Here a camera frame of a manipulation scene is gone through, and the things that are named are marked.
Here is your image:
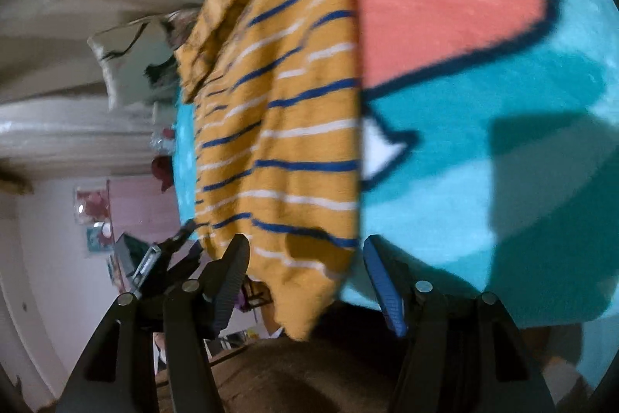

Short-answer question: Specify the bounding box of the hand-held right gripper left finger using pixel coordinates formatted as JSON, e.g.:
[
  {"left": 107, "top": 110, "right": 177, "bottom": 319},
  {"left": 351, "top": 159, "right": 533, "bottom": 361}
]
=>
[{"left": 55, "top": 234, "right": 252, "bottom": 413}]

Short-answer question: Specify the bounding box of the brown cloth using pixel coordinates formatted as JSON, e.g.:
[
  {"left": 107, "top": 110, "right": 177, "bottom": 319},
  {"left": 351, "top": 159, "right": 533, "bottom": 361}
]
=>
[{"left": 155, "top": 304, "right": 598, "bottom": 413}]

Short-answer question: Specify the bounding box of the clear plastic bottle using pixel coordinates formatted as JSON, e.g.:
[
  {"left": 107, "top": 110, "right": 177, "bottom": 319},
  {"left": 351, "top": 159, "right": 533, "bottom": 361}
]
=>
[{"left": 152, "top": 127, "right": 176, "bottom": 153}]

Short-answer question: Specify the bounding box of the yellow striped sweater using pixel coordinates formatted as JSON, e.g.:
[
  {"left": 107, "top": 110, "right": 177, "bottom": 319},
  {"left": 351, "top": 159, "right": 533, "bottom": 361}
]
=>
[{"left": 174, "top": 0, "right": 363, "bottom": 341}]

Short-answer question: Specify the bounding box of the bird print cushion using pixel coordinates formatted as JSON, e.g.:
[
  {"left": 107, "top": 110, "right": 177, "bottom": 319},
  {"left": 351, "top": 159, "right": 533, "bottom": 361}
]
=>
[{"left": 87, "top": 14, "right": 183, "bottom": 111}]

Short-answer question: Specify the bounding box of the dark red cloth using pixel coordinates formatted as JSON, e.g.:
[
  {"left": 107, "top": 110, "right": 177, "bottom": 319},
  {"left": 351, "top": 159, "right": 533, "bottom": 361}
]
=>
[{"left": 150, "top": 154, "right": 175, "bottom": 192}]

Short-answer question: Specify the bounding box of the teal wall poster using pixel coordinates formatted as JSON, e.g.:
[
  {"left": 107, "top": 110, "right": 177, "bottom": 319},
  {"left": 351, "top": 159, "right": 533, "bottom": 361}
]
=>
[{"left": 86, "top": 224, "right": 115, "bottom": 257}]

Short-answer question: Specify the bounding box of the red wall poster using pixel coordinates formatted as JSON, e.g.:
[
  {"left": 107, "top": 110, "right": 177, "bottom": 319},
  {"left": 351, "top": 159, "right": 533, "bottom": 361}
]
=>
[{"left": 72, "top": 185, "right": 112, "bottom": 226}]

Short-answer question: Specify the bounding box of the white curtain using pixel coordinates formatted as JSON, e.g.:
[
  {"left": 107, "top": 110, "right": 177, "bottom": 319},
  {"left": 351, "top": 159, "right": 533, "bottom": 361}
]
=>
[{"left": 0, "top": 0, "right": 216, "bottom": 174}]

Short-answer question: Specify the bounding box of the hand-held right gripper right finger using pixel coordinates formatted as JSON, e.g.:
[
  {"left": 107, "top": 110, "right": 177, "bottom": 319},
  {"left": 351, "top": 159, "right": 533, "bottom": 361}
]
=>
[{"left": 362, "top": 235, "right": 558, "bottom": 413}]

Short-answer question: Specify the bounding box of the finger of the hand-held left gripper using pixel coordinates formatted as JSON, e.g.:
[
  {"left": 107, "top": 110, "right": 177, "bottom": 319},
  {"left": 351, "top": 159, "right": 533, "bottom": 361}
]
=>
[
  {"left": 159, "top": 219, "right": 199, "bottom": 265},
  {"left": 128, "top": 243, "right": 166, "bottom": 298}
]

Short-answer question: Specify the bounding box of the teal printed blanket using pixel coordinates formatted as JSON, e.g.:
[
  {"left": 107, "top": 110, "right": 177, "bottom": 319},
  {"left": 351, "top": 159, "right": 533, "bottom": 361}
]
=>
[{"left": 171, "top": 0, "right": 615, "bottom": 377}]

